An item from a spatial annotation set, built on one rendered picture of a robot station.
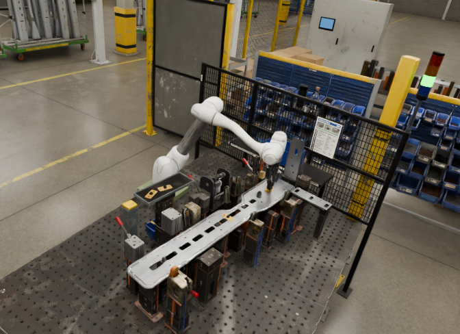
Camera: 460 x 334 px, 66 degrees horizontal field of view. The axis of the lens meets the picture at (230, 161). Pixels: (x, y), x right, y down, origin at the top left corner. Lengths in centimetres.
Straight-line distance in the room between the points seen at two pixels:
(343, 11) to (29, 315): 800
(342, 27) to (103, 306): 773
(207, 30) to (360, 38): 490
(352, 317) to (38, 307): 231
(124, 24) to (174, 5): 505
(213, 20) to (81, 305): 331
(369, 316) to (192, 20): 363
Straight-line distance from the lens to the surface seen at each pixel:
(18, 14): 947
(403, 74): 262
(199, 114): 246
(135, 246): 197
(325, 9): 889
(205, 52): 454
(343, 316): 329
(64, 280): 236
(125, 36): 977
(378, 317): 342
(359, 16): 871
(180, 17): 471
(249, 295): 226
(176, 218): 207
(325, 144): 288
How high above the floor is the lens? 240
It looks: 29 degrees down
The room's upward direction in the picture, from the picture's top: 8 degrees clockwise
